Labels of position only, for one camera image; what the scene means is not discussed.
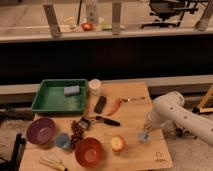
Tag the light blue towel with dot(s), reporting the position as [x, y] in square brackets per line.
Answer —
[143, 137]

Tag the blue sponge block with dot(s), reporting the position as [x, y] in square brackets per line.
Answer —
[71, 90]

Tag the red chili pepper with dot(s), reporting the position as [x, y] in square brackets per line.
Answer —
[115, 107]

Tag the small blue cup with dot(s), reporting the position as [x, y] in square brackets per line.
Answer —
[63, 141]

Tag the red orange bowl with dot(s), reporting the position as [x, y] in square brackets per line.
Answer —
[89, 152]

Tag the black office chair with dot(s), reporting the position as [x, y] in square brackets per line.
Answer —
[165, 9]

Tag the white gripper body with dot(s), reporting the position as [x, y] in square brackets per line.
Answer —
[150, 125]

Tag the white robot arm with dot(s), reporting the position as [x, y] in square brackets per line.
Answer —
[170, 107]

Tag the black rectangular remote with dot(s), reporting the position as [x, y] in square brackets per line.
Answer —
[100, 104]

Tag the pale corn husk brush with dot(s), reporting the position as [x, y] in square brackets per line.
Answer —
[53, 161]

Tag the red fruit on shelf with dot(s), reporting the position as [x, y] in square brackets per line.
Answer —
[87, 26]

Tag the purple bowl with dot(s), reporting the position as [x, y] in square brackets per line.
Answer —
[41, 131]

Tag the red yellow apple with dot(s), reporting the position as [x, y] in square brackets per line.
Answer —
[118, 144]

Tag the green plastic tray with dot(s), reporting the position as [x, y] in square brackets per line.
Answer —
[51, 98]

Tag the bunch of dark grapes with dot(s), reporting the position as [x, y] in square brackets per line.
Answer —
[77, 134]

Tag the black handled peeler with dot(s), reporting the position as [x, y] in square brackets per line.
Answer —
[86, 122]

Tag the black chair at left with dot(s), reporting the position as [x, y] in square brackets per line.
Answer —
[14, 162]

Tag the metal fork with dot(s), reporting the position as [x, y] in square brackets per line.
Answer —
[125, 100]

